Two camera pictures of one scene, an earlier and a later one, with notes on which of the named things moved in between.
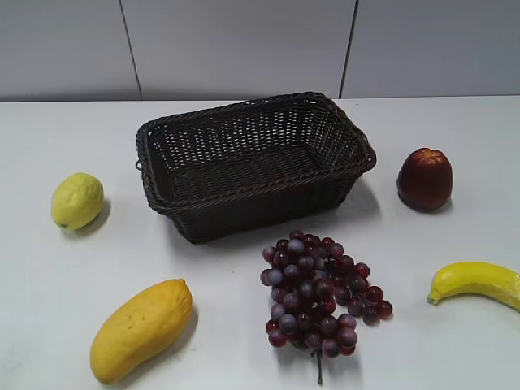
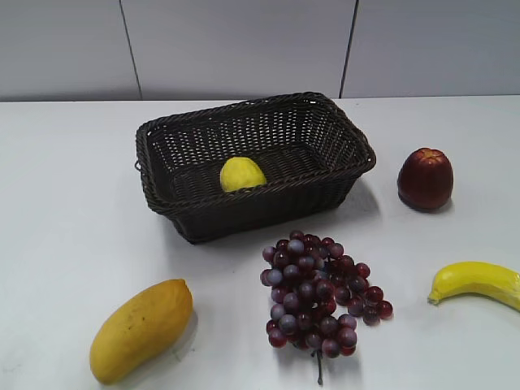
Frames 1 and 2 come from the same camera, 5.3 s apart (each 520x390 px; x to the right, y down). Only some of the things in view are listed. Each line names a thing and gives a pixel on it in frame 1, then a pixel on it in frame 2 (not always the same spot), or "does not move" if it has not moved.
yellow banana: x=474 y=277 does not move
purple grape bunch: x=309 y=276 does not move
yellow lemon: x=76 y=201 → x=239 y=172
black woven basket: x=252 y=163 does not move
